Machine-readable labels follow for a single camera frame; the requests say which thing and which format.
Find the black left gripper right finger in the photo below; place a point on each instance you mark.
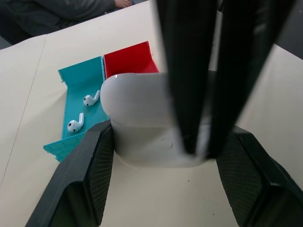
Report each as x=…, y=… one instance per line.
x=260, y=184

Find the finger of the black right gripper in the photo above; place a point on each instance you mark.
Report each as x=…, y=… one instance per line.
x=189, y=71
x=243, y=71

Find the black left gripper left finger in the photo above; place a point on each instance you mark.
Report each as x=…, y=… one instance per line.
x=71, y=179

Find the white earbud case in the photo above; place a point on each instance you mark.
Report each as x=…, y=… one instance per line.
x=142, y=118

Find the bystander bare hand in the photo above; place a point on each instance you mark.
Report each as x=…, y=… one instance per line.
x=123, y=2

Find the white earbud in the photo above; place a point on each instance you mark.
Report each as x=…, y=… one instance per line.
x=91, y=99
x=75, y=124

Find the red plastic tray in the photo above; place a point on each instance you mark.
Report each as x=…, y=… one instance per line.
x=127, y=61

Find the blue plastic tray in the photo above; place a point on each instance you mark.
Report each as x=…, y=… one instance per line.
x=78, y=78

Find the person in grey clothing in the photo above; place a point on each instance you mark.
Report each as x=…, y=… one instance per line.
x=59, y=11

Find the black office chair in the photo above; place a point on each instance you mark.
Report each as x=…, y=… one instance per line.
x=11, y=26

